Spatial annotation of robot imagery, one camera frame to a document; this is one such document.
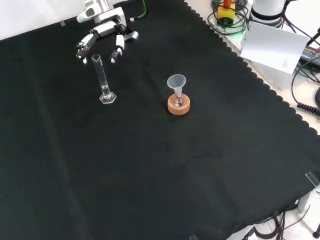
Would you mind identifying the black tripod leg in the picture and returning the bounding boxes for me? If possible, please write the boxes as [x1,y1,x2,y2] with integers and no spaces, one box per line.
[306,26,320,47]

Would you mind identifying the pale white board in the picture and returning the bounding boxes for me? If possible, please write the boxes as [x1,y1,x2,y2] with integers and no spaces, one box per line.
[239,20,310,75]

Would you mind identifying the black floor cables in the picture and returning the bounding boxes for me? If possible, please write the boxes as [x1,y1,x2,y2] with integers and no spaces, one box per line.
[241,211,311,240]

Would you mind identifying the black coiled cable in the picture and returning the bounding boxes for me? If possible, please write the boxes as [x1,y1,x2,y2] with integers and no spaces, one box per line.
[291,63,320,115]

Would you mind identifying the green cable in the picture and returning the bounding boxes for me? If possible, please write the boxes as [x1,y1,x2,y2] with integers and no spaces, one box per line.
[128,0,148,22]

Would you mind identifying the clear plastic funnel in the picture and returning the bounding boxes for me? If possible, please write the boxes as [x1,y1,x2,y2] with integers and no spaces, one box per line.
[166,73,187,92]

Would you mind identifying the clear glass graduated cylinder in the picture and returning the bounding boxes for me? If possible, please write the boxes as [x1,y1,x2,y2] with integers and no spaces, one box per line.
[91,53,118,104]

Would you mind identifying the black cable bundle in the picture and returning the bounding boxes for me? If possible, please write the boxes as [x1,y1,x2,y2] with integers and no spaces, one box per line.
[206,0,251,35]

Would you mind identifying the black bench cloth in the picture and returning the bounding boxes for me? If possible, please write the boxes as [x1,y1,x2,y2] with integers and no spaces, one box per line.
[0,0,320,240]

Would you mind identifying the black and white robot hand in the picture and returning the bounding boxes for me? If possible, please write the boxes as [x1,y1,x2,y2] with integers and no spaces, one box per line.
[75,6,140,65]

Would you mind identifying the cork ring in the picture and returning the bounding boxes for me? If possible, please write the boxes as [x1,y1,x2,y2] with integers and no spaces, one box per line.
[167,93,192,116]

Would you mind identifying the yellow stop button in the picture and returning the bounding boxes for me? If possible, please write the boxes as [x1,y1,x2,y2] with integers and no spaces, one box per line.
[216,0,237,27]

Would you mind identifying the black power adapter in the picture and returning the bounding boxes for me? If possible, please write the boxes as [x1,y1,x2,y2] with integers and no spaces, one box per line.
[298,44,320,66]

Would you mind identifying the grey box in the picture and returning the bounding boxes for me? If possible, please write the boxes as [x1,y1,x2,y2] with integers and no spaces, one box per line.
[246,58,297,91]

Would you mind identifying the round-bottom glass flask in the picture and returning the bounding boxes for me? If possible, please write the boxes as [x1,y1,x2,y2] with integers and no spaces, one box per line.
[172,87,187,108]

